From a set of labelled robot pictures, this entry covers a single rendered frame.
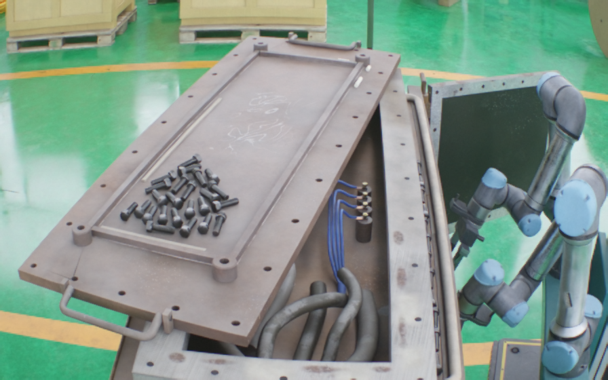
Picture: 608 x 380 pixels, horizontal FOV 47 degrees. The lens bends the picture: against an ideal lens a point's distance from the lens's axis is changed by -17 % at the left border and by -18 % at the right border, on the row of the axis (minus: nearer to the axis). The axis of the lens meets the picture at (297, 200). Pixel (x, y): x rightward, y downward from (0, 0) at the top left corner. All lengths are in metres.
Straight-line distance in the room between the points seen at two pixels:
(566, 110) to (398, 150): 0.71
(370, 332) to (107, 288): 0.44
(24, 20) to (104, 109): 1.98
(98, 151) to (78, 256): 3.46
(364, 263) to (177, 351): 0.52
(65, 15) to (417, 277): 5.74
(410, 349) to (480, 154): 1.56
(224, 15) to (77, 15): 1.38
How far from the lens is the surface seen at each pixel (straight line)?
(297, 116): 1.85
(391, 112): 1.95
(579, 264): 1.82
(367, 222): 1.64
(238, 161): 1.66
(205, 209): 1.47
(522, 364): 2.80
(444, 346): 1.41
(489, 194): 2.41
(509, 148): 2.80
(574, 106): 2.28
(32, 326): 3.47
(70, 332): 3.40
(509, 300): 1.99
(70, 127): 5.23
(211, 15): 6.45
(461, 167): 2.68
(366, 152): 2.00
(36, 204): 4.38
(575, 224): 1.74
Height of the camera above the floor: 2.13
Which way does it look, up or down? 30 degrees down
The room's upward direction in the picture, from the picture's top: 1 degrees clockwise
